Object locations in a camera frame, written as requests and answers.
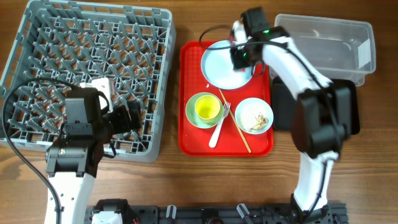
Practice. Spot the yellow cup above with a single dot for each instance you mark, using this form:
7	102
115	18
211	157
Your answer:
207	108

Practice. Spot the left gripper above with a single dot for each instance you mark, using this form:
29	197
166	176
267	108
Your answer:
124	125

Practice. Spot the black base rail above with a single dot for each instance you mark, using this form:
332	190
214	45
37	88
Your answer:
111	210

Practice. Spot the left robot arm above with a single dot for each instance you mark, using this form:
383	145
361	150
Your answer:
72	160

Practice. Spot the black waste tray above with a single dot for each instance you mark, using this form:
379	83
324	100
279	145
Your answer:
283	103

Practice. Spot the green bowl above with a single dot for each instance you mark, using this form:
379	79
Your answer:
192	116

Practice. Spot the light blue plate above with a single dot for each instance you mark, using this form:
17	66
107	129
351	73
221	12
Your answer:
217	68

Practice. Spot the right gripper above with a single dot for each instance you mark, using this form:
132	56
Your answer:
238	64

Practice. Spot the food scraps and rice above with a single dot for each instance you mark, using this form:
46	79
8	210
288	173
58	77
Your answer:
253	122

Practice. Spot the wooden chopstick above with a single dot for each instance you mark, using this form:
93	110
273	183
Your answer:
236	124

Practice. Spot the light blue small bowl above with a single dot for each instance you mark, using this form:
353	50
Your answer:
255	105

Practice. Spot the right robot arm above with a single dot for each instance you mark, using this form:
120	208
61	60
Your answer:
322	114

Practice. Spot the clear plastic bin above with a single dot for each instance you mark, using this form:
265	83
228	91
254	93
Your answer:
337	48

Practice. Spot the white plastic fork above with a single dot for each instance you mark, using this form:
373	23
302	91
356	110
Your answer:
215	136

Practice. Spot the grey dishwasher rack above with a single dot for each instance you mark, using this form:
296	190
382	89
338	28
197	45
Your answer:
63	43

